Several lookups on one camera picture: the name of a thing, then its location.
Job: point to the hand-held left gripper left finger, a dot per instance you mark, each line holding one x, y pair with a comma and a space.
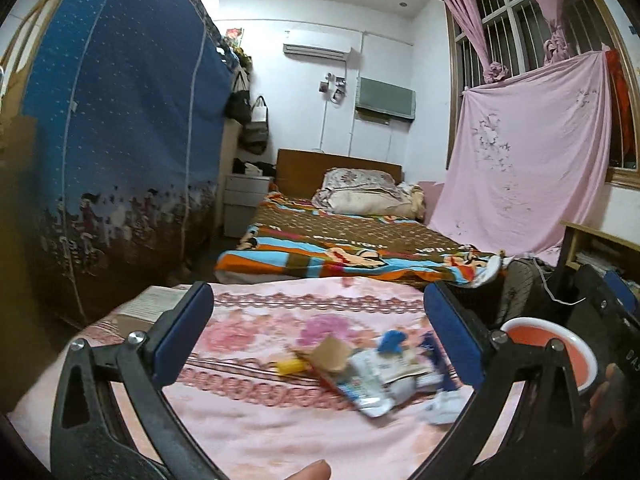
182, 330

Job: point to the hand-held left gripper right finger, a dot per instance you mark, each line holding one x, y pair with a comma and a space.
455, 335

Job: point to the red bowl with white rim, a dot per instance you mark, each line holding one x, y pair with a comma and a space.
540, 332

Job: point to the yellow plastic cylinder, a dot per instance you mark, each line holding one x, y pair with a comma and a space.
290, 366

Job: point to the person's right hand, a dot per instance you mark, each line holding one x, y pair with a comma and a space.
607, 395

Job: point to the person's left hand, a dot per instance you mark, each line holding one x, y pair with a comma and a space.
307, 472

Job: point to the dark blue wrapper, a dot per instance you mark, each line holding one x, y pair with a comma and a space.
435, 355

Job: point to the brown cardboard box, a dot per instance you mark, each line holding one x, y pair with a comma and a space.
145, 305

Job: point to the small blue plastic piece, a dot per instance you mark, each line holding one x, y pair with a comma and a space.
391, 342

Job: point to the crumpled white paper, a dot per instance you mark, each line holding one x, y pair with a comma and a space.
445, 406

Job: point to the black mesh fan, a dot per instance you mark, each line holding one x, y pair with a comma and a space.
522, 290

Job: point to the white foil wrapper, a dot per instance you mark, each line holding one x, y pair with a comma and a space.
372, 390

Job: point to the pink floral tablecloth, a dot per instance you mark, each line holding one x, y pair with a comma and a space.
260, 410

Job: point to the brown cardboard scrap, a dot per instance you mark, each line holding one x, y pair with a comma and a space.
330, 352

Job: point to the colourful printed blanket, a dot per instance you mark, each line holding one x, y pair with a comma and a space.
350, 245

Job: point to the white nightstand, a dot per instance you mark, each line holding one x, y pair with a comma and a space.
242, 202

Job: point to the floral pillow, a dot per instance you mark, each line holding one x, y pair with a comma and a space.
355, 192

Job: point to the pink hanging sheet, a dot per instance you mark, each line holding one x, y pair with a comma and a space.
525, 160

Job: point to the wooden headboard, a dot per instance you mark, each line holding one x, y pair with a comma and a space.
300, 170

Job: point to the blue printed wardrobe cover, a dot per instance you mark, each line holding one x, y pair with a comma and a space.
130, 120

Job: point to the red hanging cloth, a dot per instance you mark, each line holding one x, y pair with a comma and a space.
619, 95

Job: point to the white hanging bag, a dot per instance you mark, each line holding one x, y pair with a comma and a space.
260, 110

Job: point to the black hanging bag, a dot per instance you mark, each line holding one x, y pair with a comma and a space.
239, 102

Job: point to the white air conditioner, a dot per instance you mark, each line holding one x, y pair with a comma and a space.
316, 51

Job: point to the pink curtain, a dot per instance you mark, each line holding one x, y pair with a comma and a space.
467, 15
547, 5

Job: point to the white round lamp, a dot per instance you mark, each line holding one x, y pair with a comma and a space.
206, 0

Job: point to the grey wall panel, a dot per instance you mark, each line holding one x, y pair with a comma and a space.
385, 97

